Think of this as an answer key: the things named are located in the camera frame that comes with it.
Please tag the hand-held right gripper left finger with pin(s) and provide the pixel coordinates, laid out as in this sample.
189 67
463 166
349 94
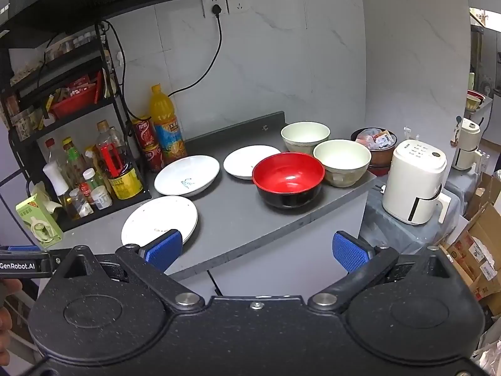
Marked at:
164 250

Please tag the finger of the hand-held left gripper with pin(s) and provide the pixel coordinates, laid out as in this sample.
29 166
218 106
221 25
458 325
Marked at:
23 248

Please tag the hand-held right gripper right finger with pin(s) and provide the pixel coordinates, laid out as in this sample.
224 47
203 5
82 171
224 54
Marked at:
348 252

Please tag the white plate with blue print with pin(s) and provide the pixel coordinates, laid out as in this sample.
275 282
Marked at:
186 175

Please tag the person's left hand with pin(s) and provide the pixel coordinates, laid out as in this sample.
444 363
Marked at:
3 329

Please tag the green tissue box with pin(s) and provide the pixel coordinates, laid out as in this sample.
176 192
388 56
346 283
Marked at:
37 219

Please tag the large white plate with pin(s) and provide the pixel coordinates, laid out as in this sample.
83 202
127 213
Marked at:
156 215

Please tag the white capped oil bottle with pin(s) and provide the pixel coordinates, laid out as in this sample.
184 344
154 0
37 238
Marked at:
58 186

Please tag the white seasoning jar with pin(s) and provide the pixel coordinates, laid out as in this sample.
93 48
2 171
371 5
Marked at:
101 197

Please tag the white ceramic bowl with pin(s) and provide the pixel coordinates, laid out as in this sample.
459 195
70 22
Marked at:
341 162
305 137

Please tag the red lidded container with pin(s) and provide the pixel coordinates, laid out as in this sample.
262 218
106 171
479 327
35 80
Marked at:
152 158

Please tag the red and black bowl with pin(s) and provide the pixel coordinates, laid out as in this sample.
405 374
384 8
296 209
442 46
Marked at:
288 180

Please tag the white air fryer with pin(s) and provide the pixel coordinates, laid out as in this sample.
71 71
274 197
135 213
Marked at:
417 182

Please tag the red capped bottle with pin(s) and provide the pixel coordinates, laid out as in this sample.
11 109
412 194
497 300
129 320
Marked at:
51 150

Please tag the yellow capped sauce bottle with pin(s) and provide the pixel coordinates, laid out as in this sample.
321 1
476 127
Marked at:
74 160

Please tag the dark brown bowl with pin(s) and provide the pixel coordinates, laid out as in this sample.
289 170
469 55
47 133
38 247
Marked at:
381 156

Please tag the red drink can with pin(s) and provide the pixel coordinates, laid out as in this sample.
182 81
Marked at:
144 133

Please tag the small white plate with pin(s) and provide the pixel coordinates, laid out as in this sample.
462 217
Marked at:
246 160

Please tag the brown cardboard box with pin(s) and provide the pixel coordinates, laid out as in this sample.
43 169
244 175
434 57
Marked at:
475 250

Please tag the orange juice bottle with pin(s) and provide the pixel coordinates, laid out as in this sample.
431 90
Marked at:
166 119

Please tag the black kitchen shelf rack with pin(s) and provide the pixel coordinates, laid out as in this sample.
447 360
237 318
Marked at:
74 111

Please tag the red plastic basket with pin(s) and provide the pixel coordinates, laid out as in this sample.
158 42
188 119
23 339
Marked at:
74 105

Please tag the white kettle appliance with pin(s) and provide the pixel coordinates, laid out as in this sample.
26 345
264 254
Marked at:
467 143

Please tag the cream bowl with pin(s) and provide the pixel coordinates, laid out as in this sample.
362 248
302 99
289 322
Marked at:
473 102

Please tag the row of spice jars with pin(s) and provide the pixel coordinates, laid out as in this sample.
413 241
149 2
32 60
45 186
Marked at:
80 41

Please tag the white wall socket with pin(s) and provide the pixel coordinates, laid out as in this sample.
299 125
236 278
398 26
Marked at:
237 2
209 2

